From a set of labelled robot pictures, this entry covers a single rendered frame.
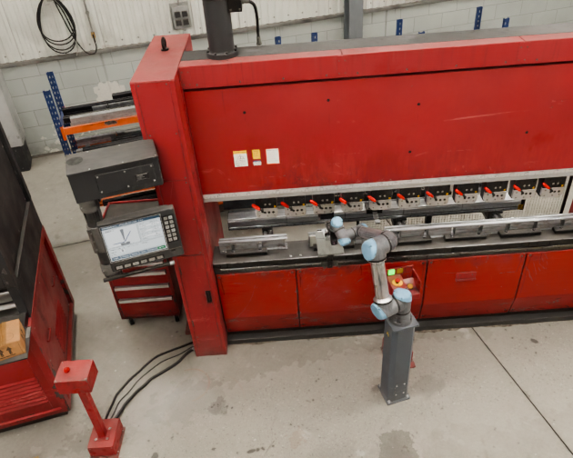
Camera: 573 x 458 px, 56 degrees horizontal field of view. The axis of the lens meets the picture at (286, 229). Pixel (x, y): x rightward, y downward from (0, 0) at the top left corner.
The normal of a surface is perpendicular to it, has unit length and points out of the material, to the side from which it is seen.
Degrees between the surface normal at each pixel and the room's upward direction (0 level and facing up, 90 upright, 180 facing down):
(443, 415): 0
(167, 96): 90
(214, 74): 90
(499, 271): 90
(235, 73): 90
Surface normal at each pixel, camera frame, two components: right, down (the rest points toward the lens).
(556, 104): 0.04, 0.59
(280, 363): -0.06, -0.80
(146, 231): 0.33, 0.55
